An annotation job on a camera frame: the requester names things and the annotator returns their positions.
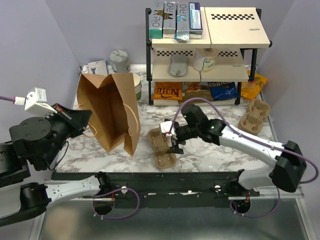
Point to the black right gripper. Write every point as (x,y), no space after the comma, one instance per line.
(175,148)

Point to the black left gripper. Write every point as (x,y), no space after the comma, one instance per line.
(79,118)

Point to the brown pulp cup carrier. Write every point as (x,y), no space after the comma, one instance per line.
(162,159)

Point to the brown paper bag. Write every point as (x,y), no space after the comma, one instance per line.
(115,115)

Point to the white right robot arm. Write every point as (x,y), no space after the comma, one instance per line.
(285,165)

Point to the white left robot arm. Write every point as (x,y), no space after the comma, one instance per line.
(36,142)

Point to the blue razor package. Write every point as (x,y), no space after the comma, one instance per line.
(98,68)

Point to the orange kettle chips bag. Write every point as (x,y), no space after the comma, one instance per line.
(168,91)

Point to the brown snack bag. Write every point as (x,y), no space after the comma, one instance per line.
(195,90)

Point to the stack of green paper cups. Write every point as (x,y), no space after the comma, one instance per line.
(137,86)

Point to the grey wrapped paper roll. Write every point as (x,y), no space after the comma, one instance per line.
(119,61)

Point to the blue doritos bag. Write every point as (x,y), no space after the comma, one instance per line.
(221,91)

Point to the stack of pulp cup carriers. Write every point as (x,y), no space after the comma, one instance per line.
(252,121)

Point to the grey scrubber sponge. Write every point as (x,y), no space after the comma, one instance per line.
(178,65)

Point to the black and cream shelf rack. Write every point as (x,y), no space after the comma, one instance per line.
(237,32)

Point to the toilet paper roll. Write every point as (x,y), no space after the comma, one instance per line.
(205,59)

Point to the yellow snack bag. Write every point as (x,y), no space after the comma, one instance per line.
(251,89)

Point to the purple white toothpaste box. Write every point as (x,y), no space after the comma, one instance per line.
(195,20)

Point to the teal toothpaste box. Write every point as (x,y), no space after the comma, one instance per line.
(156,21)

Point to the blue silver toothpaste box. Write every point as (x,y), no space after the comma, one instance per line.
(182,33)

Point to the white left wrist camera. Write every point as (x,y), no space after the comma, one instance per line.
(36,103)

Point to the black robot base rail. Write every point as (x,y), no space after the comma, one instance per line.
(177,189)

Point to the aluminium frame rail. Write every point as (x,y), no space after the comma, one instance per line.
(75,220)

